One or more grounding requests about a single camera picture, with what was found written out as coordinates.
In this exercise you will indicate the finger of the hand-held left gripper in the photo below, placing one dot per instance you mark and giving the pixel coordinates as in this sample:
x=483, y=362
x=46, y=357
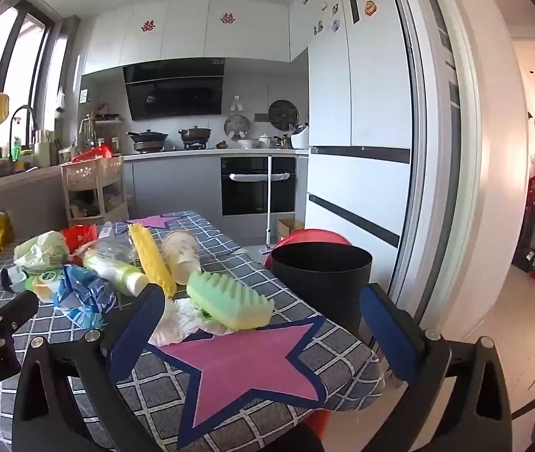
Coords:
x=11, y=313

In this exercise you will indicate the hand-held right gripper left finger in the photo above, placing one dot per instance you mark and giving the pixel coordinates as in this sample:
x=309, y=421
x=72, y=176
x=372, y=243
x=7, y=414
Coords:
x=138, y=325

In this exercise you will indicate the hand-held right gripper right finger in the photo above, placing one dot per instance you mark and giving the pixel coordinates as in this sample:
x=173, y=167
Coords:
x=383, y=327

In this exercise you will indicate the green hand cream tube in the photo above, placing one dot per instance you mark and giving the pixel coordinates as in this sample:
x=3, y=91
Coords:
x=44, y=287

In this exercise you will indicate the green-capped plastic bottle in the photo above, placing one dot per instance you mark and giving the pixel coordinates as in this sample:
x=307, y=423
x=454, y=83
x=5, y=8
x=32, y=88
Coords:
x=112, y=270

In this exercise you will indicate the blue plastic bag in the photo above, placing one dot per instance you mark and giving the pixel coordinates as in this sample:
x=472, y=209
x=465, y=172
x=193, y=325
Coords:
x=81, y=294

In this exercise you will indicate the black trash bin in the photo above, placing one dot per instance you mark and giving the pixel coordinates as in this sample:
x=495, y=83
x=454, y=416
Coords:
x=319, y=292

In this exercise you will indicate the red plastic bag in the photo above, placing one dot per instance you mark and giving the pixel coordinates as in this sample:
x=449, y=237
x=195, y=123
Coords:
x=79, y=237

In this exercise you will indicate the white crumpled tissue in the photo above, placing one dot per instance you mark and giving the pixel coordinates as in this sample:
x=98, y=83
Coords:
x=173, y=327

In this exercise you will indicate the yellow bumpy sponge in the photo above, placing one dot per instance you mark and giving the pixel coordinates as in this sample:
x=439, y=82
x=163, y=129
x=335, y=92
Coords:
x=152, y=263

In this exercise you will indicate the light green plastic bag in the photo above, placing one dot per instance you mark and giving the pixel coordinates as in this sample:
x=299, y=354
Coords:
x=41, y=250

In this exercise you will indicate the green-capped juice bottle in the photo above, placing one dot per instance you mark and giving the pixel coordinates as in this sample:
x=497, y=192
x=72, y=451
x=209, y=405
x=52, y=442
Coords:
x=180, y=256

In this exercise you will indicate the clear plastic bag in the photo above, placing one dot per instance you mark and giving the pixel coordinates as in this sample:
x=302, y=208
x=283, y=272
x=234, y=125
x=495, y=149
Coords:
x=112, y=242

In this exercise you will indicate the green ribbed sponge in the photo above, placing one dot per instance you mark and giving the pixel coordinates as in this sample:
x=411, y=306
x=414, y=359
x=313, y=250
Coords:
x=230, y=303

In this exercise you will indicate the red plastic stool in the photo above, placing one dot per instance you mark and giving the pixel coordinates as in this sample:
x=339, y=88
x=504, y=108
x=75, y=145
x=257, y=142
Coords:
x=312, y=237

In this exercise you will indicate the grey checked star blanket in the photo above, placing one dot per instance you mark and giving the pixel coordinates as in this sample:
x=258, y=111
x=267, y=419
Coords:
x=248, y=266

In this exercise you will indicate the small cardboard box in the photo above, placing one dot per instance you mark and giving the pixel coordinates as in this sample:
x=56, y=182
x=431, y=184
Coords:
x=288, y=228

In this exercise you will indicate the grey base cabinet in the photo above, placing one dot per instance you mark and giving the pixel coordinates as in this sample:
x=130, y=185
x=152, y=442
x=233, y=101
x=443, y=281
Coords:
x=173, y=188

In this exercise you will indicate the beige storage trolley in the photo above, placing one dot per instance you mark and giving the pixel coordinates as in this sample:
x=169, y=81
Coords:
x=91, y=172

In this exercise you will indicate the kitchen faucet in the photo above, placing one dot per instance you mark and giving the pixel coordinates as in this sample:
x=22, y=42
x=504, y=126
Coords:
x=12, y=127

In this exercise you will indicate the white mop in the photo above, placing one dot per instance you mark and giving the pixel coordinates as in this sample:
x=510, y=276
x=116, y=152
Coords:
x=268, y=207

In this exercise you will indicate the black built-in oven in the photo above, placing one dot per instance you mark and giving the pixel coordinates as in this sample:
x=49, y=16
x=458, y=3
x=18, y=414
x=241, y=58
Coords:
x=248, y=197

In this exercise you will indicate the red plastic basket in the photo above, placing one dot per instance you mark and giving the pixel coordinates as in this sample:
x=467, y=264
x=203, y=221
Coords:
x=93, y=153

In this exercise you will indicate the black wok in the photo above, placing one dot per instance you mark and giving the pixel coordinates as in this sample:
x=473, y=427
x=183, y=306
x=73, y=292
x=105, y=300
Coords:
x=147, y=137

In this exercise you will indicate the dark cooking pot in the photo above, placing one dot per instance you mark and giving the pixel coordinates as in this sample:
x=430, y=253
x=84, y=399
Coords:
x=194, y=133

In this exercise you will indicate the white rice cooker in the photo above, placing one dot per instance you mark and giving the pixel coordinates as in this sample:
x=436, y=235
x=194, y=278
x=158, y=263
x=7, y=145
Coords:
x=300, y=137

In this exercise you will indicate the white bowl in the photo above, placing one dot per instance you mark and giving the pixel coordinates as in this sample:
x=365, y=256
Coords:
x=247, y=143

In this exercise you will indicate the white kettle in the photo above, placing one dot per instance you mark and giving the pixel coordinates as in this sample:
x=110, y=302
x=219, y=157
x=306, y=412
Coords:
x=266, y=141

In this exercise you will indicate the silver round steamer rack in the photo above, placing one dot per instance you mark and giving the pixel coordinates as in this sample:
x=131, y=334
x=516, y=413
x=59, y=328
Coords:
x=236, y=127

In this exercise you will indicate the white refrigerator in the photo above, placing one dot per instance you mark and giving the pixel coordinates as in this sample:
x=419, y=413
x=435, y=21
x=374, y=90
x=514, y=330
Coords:
x=357, y=103

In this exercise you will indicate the kitchen window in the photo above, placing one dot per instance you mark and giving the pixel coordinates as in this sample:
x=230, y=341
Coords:
x=27, y=56

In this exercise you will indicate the black range hood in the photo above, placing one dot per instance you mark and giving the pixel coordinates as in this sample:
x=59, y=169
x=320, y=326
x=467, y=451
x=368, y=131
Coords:
x=173, y=89

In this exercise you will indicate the white upper cabinets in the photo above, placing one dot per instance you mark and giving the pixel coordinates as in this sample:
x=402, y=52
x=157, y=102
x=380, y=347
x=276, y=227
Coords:
x=182, y=33

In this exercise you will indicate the red paper decoration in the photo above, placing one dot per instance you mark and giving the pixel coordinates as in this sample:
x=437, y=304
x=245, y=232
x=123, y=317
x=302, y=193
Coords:
x=146, y=26
x=225, y=18

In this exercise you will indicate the white sliding door frame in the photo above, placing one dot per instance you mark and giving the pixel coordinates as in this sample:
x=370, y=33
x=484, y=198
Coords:
x=437, y=150

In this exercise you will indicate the dark round wall rack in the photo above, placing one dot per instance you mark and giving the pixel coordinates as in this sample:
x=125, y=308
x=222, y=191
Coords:
x=283, y=113

